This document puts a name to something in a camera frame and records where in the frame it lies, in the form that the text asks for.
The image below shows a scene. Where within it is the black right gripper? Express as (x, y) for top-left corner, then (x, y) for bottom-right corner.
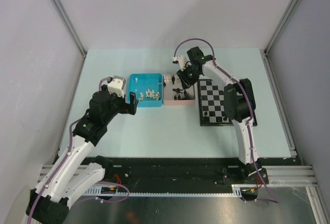
(177, 65), (201, 90)

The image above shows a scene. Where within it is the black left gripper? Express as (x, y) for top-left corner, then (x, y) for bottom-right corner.
(102, 84), (138, 124)

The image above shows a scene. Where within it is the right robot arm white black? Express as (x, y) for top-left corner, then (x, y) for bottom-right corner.
(173, 47), (260, 183)

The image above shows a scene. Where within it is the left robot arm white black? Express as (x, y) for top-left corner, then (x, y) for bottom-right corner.
(26, 90), (138, 223)

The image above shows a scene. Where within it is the black chess pieces cluster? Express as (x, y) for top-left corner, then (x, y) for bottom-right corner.
(171, 76), (187, 100)

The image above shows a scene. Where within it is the white chess pieces cluster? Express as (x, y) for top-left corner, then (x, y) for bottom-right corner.
(138, 89), (161, 101)

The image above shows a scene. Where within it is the pink plastic tray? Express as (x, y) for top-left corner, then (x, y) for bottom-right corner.
(162, 74), (196, 106)

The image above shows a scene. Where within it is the blue plastic tray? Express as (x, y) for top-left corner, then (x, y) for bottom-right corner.
(127, 73), (163, 108)

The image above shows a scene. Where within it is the black silver chessboard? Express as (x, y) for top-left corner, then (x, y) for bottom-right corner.
(197, 78), (258, 127)

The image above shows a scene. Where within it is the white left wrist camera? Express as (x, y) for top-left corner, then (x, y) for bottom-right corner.
(107, 75), (126, 98)

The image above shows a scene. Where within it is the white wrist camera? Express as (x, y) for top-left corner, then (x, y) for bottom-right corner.
(107, 75), (126, 98)
(172, 55), (188, 71)

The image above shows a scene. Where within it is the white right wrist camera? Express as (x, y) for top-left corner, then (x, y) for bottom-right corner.
(172, 55), (188, 71)

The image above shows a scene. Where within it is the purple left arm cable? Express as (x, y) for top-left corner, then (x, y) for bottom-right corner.
(25, 76), (131, 224)

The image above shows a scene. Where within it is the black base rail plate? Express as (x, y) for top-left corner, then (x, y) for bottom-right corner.
(53, 156), (270, 196)

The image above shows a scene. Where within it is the grey cable duct strip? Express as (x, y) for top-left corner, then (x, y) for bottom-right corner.
(82, 186), (242, 198)

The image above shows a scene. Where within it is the aluminium frame post left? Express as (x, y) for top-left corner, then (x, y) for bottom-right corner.
(51, 0), (87, 58)

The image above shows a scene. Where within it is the aluminium frame post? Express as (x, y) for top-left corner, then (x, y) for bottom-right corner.
(51, 0), (87, 58)
(263, 0), (301, 55)

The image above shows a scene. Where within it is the aluminium frame post right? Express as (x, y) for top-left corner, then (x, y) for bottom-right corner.
(263, 0), (301, 55)

